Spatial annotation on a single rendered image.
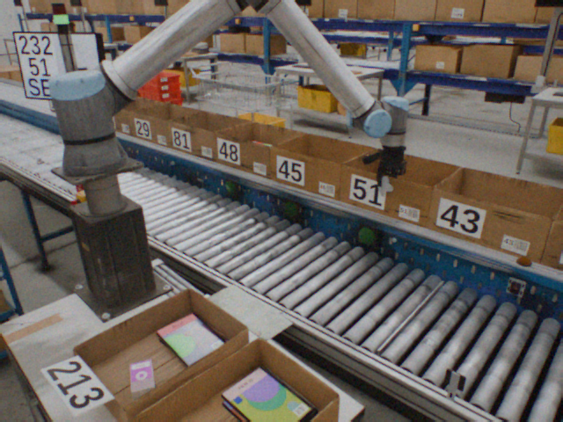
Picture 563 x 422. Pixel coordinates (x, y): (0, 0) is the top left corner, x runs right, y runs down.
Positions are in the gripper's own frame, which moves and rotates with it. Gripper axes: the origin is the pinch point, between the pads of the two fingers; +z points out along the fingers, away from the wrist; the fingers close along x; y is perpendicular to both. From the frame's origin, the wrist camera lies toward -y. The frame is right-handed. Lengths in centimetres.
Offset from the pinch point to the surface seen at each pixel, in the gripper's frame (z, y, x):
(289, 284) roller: 23, -9, -45
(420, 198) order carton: -2.2, 15.7, -0.4
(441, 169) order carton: -4.2, 11.4, 28.4
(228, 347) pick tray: 15, 5, -88
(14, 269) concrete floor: 98, -236, -73
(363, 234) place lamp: 15.8, -1.9, -8.3
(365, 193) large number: 2.3, -6.9, -0.6
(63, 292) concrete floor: 98, -183, -63
